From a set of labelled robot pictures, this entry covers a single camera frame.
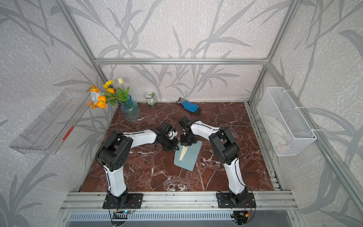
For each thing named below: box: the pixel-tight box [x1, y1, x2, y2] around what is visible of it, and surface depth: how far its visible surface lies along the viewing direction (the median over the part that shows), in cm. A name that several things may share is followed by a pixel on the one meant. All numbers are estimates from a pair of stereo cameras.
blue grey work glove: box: [175, 97, 202, 115], surface depth 117 cm
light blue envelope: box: [173, 140, 203, 172], surface depth 91 cm
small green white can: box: [145, 91, 157, 106], surface depth 118 cm
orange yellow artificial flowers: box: [89, 77, 130, 110], surface depth 88 cm
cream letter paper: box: [179, 145, 188, 161], surface depth 93 cm
